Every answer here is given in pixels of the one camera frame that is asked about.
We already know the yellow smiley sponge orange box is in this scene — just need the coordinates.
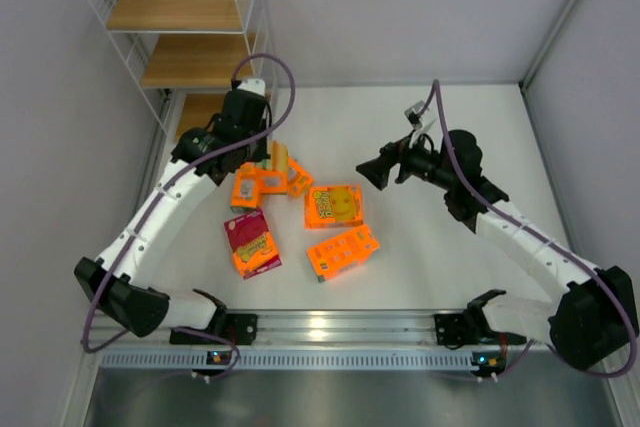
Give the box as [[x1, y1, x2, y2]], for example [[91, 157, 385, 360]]
[[304, 184, 364, 229]]

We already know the striped sponge pack orange box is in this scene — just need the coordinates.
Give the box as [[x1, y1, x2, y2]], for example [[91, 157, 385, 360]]
[[256, 140, 289, 195]]

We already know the pink sponge orange box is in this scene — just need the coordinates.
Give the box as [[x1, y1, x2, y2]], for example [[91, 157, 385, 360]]
[[224, 209, 282, 279]]

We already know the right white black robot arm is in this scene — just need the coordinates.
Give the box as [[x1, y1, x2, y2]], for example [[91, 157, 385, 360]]
[[356, 130, 639, 371]]

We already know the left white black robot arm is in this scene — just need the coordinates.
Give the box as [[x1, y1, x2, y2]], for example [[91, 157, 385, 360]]
[[74, 78, 272, 337]]

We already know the slim orange sponge box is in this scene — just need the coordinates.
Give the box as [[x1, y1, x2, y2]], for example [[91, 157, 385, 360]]
[[230, 163, 261, 213]]

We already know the orange box with barcode label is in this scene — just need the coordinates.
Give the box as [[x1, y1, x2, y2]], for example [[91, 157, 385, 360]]
[[287, 157, 314, 198]]

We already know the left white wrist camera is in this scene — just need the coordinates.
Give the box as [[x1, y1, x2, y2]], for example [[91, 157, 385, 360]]
[[231, 78, 267, 97]]

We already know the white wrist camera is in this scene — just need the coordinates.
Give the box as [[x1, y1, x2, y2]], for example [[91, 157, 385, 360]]
[[231, 78, 267, 97], [404, 101, 438, 135]]

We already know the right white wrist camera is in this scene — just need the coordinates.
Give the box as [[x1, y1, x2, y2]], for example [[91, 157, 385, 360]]
[[404, 101, 438, 135]]

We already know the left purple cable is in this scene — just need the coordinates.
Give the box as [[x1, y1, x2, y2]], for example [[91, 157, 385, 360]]
[[82, 53, 296, 354]]

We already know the white wire wooden shelf unit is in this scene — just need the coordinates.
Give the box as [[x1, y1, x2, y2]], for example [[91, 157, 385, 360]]
[[88, 0, 279, 141]]

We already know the aluminium mounting rail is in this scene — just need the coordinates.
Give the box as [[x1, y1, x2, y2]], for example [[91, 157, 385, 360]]
[[82, 309, 551, 346]]

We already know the grey slotted cable duct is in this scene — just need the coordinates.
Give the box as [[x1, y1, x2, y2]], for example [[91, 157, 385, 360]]
[[100, 349, 504, 372]]

